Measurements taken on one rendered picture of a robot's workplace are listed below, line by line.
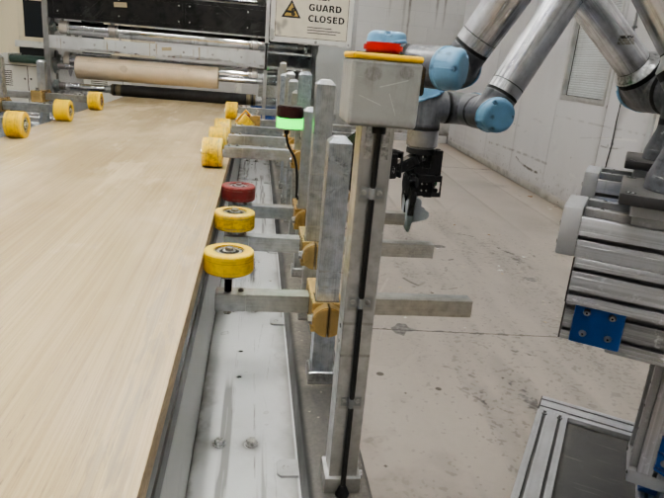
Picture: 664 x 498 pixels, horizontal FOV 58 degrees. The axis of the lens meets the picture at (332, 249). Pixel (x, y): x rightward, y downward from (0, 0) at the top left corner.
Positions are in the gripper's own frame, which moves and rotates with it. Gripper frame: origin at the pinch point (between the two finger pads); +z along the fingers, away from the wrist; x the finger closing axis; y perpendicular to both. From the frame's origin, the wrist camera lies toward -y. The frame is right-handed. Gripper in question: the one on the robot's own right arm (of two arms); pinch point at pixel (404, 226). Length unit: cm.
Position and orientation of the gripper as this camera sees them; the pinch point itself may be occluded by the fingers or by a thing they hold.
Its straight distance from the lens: 153.4
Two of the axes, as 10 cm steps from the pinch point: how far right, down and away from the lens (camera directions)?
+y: 9.9, 0.3, 1.3
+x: -1.2, -3.1, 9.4
